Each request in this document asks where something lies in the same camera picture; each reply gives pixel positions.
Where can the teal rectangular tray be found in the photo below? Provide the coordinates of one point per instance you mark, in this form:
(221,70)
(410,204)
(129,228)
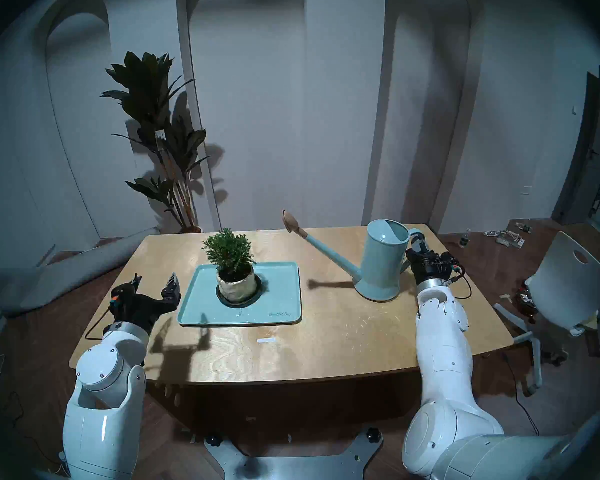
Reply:
(280,294)

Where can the pile of small floor clutter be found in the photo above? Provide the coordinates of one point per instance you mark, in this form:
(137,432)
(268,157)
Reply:
(510,239)

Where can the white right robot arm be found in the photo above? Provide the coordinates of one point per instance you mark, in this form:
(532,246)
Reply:
(442,344)

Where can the grey metal robot base plate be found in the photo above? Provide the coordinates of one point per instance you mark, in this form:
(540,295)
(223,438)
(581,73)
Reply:
(290,466)

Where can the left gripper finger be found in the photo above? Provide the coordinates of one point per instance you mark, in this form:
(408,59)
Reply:
(171,291)
(135,281)

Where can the tall dark leafy floor plant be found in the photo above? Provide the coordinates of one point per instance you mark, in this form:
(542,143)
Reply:
(145,84)

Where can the small shrub in cream pot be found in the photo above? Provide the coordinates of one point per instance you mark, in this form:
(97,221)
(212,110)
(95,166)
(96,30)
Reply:
(235,286)

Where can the black plant saucer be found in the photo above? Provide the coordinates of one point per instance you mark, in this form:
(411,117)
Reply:
(220,298)

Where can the dark grey door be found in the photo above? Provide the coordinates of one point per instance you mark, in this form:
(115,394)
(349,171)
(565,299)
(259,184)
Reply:
(587,159)

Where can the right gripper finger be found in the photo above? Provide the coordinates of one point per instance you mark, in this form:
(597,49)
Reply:
(420,244)
(412,259)

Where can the black star knob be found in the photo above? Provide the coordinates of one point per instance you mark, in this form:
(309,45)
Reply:
(213,439)
(374,434)

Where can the dark brown round object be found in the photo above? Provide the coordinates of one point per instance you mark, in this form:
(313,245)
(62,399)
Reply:
(526,299)

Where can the light teal watering can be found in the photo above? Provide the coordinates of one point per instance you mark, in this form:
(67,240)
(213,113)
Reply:
(380,269)

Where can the white tape strip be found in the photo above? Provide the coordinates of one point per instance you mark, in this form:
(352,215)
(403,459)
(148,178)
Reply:
(266,340)

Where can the white plastic chair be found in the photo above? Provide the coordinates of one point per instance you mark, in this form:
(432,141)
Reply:
(565,284)

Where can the rolled grey floor mat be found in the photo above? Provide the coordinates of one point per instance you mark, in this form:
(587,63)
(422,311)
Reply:
(55,279)

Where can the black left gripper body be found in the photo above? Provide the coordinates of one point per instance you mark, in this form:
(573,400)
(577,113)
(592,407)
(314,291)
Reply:
(135,309)

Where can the green bottle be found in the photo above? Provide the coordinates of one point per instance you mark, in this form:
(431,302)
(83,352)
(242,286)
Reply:
(464,240)

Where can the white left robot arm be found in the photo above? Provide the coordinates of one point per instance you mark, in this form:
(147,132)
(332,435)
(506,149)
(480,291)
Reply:
(105,419)

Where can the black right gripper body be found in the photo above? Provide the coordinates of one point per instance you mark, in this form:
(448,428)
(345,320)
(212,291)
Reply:
(435,269)

